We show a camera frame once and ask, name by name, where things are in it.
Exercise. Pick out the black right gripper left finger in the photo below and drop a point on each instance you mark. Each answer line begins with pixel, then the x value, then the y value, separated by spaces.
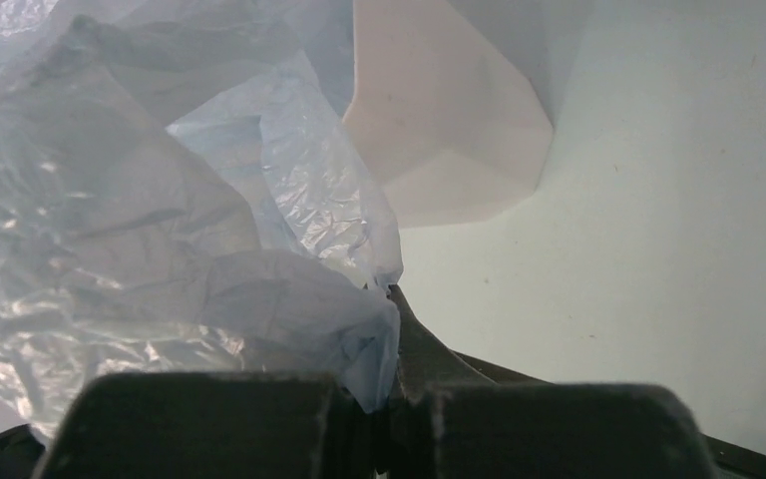
pixel 212 425

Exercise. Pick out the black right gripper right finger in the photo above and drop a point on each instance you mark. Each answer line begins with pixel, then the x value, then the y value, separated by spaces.
pixel 452 416

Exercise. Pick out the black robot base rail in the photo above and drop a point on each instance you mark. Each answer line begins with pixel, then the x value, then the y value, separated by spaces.
pixel 20 451

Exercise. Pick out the light blue plastic trash bag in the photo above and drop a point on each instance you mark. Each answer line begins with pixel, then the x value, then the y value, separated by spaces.
pixel 178 193

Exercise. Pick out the white octagonal trash bin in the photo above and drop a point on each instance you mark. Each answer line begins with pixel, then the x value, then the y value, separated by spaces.
pixel 456 102

